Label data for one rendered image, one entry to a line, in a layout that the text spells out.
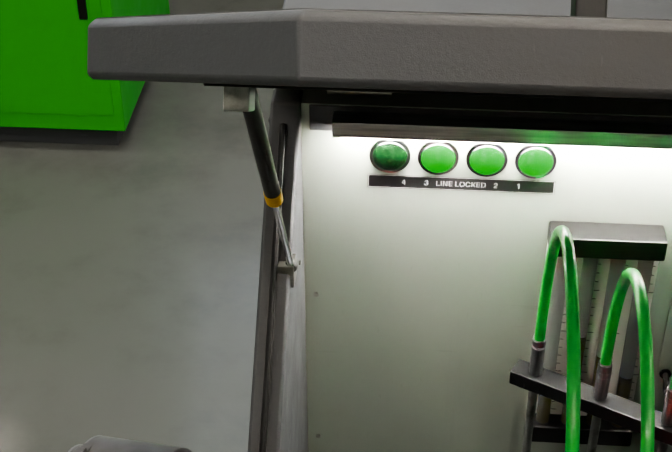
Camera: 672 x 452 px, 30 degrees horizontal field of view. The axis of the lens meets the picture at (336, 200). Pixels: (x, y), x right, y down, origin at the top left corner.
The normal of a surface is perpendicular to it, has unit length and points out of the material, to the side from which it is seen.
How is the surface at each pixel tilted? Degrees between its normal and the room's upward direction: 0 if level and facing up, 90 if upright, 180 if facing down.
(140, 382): 0
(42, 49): 90
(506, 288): 90
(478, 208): 90
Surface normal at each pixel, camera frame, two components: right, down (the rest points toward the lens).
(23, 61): -0.07, 0.57
